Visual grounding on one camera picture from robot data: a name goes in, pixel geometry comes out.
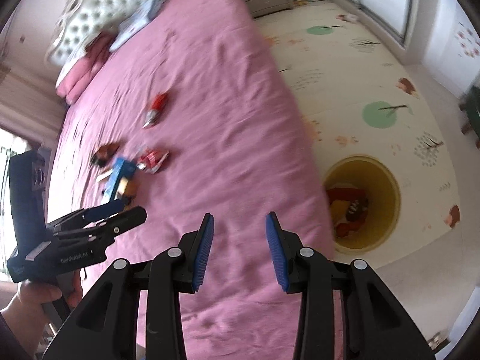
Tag blue snack packet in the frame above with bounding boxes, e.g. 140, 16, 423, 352
102, 158, 137, 203

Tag dark green round stool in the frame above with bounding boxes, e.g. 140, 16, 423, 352
459, 85, 480, 137

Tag long red snack wrapper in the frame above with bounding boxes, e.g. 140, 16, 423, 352
142, 93, 168, 128

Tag brown black snack wrapper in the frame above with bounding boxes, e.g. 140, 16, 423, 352
90, 142, 120, 167

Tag blue white folded cloth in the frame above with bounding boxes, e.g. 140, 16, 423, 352
109, 0, 166, 53

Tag left hand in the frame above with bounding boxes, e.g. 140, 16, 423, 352
1, 280, 63, 360

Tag cartoon tree play mat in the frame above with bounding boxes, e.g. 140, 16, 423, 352
256, 2, 460, 268

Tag white cabinet with stickers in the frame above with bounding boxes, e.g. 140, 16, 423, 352
422, 0, 479, 97

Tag pink bed sheet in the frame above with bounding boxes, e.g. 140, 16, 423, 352
48, 0, 334, 359

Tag red trash inside bin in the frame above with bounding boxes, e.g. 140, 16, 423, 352
326, 187, 368, 238

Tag white tufted headboard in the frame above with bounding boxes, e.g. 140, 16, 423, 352
46, 0, 203, 67

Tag pink pillow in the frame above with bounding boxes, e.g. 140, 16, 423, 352
55, 32, 116, 106

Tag yellow trash bin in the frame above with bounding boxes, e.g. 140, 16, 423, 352
324, 155, 401, 254

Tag red white wrapper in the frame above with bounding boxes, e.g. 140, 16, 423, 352
137, 149, 169, 174

